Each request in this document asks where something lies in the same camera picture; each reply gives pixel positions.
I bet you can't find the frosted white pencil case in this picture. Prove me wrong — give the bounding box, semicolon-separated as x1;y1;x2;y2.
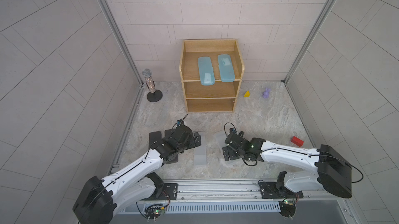
214;131;233;166
193;132;207;167

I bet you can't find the teal pencil case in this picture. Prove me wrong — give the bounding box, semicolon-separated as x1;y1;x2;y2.
218;54;235;83
198;56;215;86

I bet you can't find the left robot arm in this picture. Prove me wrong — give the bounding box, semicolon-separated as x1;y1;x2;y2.
72;122;202;224

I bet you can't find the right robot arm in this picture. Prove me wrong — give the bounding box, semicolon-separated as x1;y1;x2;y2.
223;129;355;199

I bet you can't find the right black pencil case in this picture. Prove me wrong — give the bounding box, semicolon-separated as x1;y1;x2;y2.
164;129;178;164

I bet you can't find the black pencil case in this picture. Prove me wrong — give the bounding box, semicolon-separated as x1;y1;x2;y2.
164;129;178;164
149;131;163;150

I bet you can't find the left black pencil case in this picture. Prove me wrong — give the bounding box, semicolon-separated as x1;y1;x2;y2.
149;131;163;150

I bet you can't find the wooden three-tier shelf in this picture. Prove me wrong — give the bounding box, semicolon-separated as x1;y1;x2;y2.
179;39;245;113

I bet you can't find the small red block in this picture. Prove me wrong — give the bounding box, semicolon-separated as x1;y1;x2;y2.
291;136;304;147

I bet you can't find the glass grinder on black base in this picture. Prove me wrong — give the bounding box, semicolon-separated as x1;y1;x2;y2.
142;68;163;103

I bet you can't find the small purple toy figure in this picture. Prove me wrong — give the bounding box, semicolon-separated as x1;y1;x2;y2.
262;88;271;98

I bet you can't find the left circuit board connector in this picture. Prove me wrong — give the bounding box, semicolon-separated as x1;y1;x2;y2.
145;204;166;221

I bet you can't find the aluminium mounting rail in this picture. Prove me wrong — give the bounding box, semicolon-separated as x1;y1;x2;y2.
88;178;348;205

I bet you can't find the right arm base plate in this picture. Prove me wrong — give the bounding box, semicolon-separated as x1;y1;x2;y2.
258;180;303;199

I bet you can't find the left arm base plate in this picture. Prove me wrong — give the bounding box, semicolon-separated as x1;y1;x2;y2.
141;183;178;201

